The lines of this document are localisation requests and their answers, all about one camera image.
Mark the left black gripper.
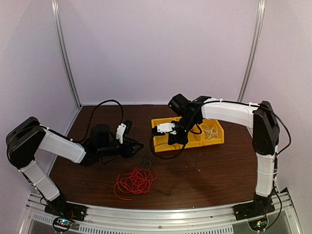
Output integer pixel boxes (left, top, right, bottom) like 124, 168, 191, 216
97, 136, 144, 159

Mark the white cable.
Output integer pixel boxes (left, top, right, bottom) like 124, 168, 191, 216
200, 123, 217, 135
203, 129, 224, 142
199, 123, 224, 142

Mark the red cable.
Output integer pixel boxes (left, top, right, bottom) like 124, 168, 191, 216
114, 167, 158, 201

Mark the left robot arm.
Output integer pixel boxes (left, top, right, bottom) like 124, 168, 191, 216
5, 117, 144, 216

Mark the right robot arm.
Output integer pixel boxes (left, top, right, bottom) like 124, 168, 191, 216
168, 94, 280, 215

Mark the right black camera cable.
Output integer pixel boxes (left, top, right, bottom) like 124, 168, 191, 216
149, 107, 205, 159

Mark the black camera cable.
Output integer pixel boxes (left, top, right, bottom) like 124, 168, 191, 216
73, 99, 124, 143
149, 107, 205, 159

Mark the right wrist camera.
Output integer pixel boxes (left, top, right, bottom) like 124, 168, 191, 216
152, 121, 177, 136

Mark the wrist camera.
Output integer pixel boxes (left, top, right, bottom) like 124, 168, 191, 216
152, 121, 177, 136
116, 119, 133, 144

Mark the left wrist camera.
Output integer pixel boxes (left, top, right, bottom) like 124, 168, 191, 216
116, 119, 133, 144

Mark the left black camera cable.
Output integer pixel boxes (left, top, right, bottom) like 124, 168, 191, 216
73, 99, 124, 143

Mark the front aluminium rail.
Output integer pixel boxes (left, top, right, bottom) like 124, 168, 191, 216
17, 192, 303, 234

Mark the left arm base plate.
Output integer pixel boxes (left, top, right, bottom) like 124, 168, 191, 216
44, 203, 87, 221

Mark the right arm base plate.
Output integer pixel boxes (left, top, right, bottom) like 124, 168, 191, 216
233, 201, 275, 221

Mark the right aluminium frame post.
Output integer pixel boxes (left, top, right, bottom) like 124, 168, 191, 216
238, 0, 266, 102

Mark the aluminium frame post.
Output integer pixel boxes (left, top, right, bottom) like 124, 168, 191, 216
51, 0, 82, 109
238, 0, 266, 102

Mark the left aluminium frame post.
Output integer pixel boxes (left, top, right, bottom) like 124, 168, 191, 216
51, 0, 82, 109

